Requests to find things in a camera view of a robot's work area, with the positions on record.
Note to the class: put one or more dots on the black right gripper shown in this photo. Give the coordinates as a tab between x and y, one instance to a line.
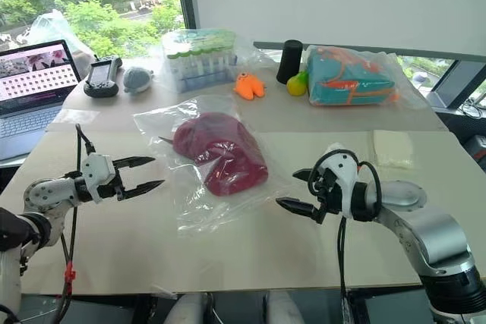
329	193

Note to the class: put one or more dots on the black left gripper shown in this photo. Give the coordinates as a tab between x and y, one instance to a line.
114	189

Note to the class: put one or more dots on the large clear plastic bag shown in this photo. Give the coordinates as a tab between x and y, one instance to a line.
243	212

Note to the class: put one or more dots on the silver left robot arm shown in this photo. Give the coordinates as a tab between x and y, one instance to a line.
45	195

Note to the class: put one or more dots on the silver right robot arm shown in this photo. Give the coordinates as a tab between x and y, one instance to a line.
436	233

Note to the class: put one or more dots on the teal and orange folded bag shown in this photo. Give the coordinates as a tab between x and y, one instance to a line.
341	81

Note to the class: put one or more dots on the clear bag around teal item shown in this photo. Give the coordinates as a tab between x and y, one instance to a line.
408	85

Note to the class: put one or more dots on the white plastic bag by window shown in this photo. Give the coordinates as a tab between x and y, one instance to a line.
49	26

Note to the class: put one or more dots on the grey plush toy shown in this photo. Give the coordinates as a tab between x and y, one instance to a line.
137	80

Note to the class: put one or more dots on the yellow-green pear toy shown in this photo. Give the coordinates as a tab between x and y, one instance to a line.
297	85

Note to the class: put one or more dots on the black handheld controller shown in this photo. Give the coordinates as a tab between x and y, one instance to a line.
99	77

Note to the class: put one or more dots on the orange plush toy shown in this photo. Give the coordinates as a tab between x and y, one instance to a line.
250	87

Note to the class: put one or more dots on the grey open laptop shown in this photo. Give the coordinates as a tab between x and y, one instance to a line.
30	119

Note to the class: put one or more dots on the clear box of green-capped tubes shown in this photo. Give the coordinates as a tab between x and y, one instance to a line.
197	62

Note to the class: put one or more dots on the black cylinder speaker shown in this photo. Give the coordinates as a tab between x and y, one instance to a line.
288	60

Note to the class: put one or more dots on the crumpled clear plastic wrap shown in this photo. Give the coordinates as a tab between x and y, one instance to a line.
252	56

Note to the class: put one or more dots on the pale rounded shell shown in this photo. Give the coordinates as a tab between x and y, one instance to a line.
190	310

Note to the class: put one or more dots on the dark red box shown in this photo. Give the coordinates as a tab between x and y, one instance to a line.
479	153

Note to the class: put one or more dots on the dark monitor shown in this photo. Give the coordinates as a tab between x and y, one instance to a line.
459	85

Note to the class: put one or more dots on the white roller blind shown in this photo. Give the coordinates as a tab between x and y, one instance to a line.
341	1

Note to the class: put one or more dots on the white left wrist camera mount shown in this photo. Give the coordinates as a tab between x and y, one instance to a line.
96	168

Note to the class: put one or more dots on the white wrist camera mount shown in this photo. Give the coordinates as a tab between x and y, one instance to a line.
341	172
96	168

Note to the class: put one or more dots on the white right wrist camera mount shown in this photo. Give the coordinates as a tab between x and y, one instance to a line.
341	172

